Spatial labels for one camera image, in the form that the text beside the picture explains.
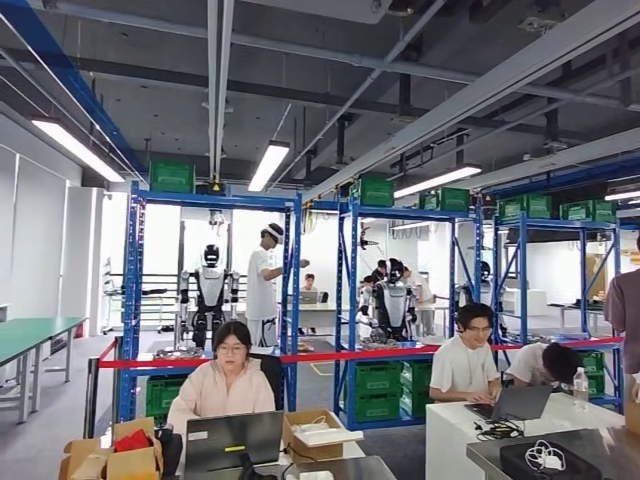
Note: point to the steel top table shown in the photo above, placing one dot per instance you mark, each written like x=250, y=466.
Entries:
x=610, y=450

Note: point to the small grey laptop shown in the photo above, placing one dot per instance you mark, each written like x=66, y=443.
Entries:
x=308, y=298

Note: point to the red cloth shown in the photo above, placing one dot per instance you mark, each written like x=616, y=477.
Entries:
x=130, y=442

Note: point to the dark open laptop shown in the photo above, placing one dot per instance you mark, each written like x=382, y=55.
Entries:
x=232, y=440

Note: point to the rack light strip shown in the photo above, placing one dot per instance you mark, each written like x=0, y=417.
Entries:
x=410, y=226

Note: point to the white desk with steel top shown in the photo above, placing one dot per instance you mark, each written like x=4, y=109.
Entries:
x=360, y=467

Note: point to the white cabinet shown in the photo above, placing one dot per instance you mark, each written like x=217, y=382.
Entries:
x=525, y=301

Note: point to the closed cardboard box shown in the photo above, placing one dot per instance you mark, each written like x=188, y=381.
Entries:
x=632, y=417

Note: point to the green top long workbench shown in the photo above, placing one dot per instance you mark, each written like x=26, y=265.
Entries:
x=30, y=334

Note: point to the green plastic crate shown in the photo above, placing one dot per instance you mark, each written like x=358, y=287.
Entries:
x=416, y=374
x=511, y=207
x=453, y=199
x=375, y=407
x=604, y=210
x=377, y=378
x=375, y=192
x=158, y=420
x=162, y=394
x=538, y=206
x=594, y=363
x=413, y=402
x=576, y=211
x=429, y=201
x=596, y=385
x=171, y=177

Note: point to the grey window rail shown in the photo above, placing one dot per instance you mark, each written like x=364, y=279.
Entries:
x=4, y=311

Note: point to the grey low workbench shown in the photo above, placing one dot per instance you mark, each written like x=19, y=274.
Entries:
x=575, y=308

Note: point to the black hoist trolley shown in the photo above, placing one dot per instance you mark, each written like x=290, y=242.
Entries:
x=216, y=187

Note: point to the short red barrier belt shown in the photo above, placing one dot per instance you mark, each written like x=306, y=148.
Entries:
x=107, y=350

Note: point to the grey stanchion post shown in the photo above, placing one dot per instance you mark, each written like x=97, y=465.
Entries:
x=116, y=384
x=91, y=397

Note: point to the ceiling light strip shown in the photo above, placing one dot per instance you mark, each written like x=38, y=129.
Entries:
x=623, y=195
x=438, y=180
x=75, y=149
x=269, y=166

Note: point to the black headset device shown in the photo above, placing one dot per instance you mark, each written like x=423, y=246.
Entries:
x=250, y=467

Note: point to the grey double ceiling rail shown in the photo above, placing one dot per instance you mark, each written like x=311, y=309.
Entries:
x=220, y=86

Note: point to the long red barrier belt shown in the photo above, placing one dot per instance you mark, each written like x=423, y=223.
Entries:
x=324, y=356

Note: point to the white black humanoid robot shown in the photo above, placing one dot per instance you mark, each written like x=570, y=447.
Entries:
x=392, y=305
x=210, y=291

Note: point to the blue steel shelf rack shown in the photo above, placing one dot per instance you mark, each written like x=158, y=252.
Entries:
x=522, y=278
x=132, y=298
x=352, y=298

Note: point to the white office desk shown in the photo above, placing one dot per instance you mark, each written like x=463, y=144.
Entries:
x=320, y=314

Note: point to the white flat packet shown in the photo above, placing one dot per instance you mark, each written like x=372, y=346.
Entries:
x=330, y=436

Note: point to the clear water bottle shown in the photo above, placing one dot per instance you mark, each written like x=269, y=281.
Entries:
x=581, y=391

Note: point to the shallow open cardboard box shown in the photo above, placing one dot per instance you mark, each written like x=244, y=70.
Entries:
x=320, y=454

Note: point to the dark window railing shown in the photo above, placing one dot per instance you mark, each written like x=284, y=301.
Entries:
x=150, y=291

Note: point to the person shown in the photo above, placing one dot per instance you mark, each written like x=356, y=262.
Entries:
x=623, y=311
x=463, y=371
x=220, y=397
x=380, y=270
x=260, y=291
x=309, y=283
x=420, y=288
x=530, y=364

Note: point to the dark humanoid robot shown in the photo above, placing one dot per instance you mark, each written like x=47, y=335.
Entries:
x=484, y=272

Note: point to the blue ceiling beam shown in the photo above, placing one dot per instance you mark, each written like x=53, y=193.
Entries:
x=65, y=73

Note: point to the white roller blind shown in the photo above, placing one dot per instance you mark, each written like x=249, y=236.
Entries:
x=42, y=238
x=7, y=232

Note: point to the black soft case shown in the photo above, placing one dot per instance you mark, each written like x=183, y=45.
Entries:
x=580, y=467

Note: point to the grey open laptop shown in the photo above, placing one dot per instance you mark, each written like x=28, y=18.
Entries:
x=520, y=401

